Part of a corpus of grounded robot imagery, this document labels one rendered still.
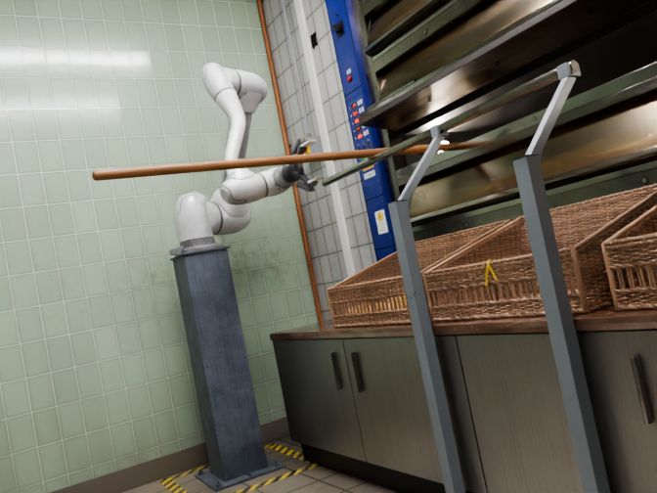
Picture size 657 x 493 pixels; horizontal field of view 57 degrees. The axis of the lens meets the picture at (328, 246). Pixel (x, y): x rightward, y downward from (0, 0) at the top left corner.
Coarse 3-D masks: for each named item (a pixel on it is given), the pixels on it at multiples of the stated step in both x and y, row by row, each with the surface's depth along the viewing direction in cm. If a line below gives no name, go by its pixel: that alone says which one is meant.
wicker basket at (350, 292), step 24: (432, 240) 248; (456, 240) 236; (384, 264) 250; (432, 264) 193; (336, 288) 228; (360, 288) 215; (384, 288) 203; (336, 312) 235; (384, 312) 205; (408, 312) 194
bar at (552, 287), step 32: (576, 64) 147; (512, 96) 162; (448, 128) 185; (544, 128) 139; (512, 160) 136; (544, 192) 134; (544, 224) 133; (416, 256) 175; (544, 256) 133; (416, 288) 174; (544, 288) 134; (416, 320) 173; (576, 352) 132; (576, 384) 131; (448, 416) 173; (576, 416) 131; (448, 448) 171; (576, 448) 133; (448, 480) 171
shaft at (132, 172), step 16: (448, 144) 241; (224, 160) 193; (240, 160) 196; (256, 160) 198; (272, 160) 201; (288, 160) 204; (304, 160) 208; (320, 160) 211; (96, 176) 173; (112, 176) 175; (128, 176) 178; (144, 176) 181
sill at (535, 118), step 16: (656, 64) 166; (624, 80) 174; (640, 80) 170; (576, 96) 188; (592, 96) 183; (544, 112) 199; (560, 112) 193; (512, 128) 210; (464, 144) 230; (480, 144) 224; (432, 160) 247; (400, 176) 265
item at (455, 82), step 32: (576, 0) 167; (608, 0) 168; (640, 0) 169; (512, 32) 187; (544, 32) 185; (576, 32) 186; (480, 64) 205; (512, 64) 206; (416, 96) 231; (448, 96) 233; (384, 128) 266
